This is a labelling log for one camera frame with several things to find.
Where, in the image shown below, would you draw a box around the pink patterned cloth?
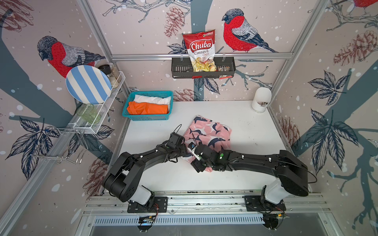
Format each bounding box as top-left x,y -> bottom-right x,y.
183,116 -> 232,172

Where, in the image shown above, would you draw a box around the white shorts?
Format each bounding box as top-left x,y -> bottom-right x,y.
134,94 -> 171,105

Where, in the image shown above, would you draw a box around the orange cloth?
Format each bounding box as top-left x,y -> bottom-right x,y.
127,101 -> 169,115

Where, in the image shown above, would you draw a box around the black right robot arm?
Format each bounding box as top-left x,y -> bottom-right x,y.
188,143 -> 309,205

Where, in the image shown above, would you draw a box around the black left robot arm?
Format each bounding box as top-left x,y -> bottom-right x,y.
102,132 -> 187,207

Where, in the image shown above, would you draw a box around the teal plastic basket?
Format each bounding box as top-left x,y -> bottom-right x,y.
122,91 -> 173,121

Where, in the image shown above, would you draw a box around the white mannequin head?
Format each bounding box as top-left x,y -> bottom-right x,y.
251,87 -> 272,113

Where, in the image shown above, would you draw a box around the green glass cup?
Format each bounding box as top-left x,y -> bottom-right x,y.
76,104 -> 101,124

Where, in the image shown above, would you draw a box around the beige spice jar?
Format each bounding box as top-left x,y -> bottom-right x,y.
109,63 -> 120,89

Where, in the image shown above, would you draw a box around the red Chuba chips bag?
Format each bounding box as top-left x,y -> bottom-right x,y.
183,30 -> 217,72

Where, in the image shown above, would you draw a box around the dark lid spice jar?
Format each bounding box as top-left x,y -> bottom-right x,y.
98,64 -> 113,78

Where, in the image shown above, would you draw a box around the blue white striped plate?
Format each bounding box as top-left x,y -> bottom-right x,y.
66,65 -> 112,105

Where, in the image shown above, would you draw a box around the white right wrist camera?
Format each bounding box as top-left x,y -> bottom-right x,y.
188,143 -> 201,161

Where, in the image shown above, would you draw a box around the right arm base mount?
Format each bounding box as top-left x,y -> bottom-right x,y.
244,195 -> 286,214

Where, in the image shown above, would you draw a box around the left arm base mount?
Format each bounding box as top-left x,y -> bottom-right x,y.
127,197 -> 168,213

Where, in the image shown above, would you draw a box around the black wire hanging basket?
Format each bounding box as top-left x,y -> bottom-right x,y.
171,56 -> 237,79

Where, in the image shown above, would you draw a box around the clear acrylic wall shelf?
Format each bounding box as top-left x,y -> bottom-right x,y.
69,71 -> 126,134

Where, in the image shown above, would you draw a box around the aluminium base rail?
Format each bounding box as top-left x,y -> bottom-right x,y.
83,190 -> 331,215

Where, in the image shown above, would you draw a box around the aluminium frame crossbar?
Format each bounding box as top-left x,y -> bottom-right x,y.
111,52 -> 294,62

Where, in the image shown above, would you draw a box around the metal wire rack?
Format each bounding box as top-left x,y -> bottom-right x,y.
30,127 -> 88,165

